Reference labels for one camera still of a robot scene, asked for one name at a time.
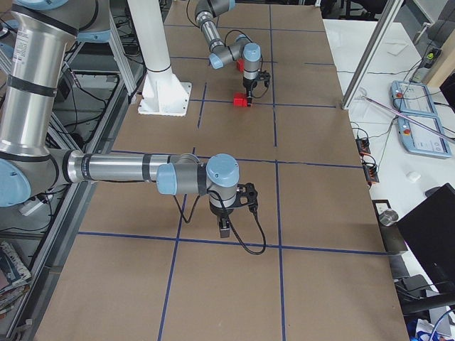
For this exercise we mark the thin metal rod stand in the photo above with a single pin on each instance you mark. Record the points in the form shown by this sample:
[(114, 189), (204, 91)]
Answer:
[(408, 118)]

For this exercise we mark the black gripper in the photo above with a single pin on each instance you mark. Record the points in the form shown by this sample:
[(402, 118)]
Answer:
[(220, 212), (248, 84)]

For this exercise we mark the black monitor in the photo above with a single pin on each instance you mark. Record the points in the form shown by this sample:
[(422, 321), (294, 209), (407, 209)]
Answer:
[(428, 231)]

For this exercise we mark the teach pendant near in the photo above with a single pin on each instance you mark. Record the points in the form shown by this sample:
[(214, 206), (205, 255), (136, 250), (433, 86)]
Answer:
[(419, 141)]

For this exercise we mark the metal cup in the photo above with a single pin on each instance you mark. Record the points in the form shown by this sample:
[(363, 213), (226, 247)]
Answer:
[(388, 217)]

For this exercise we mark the teach pendant far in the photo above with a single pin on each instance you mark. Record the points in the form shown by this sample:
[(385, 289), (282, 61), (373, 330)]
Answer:
[(413, 98)]

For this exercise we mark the aluminium frame post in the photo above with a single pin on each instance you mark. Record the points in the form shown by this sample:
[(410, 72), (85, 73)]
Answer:
[(391, 10)]

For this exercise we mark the red block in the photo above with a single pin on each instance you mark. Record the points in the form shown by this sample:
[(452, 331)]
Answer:
[(240, 65), (240, 100)]

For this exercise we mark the teach pendant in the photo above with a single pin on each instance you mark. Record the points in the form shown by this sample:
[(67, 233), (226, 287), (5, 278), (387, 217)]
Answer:
[(419, 141), (413, 98)]

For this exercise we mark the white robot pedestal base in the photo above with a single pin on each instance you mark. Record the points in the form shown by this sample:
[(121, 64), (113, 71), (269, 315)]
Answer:
[(163, 93)]

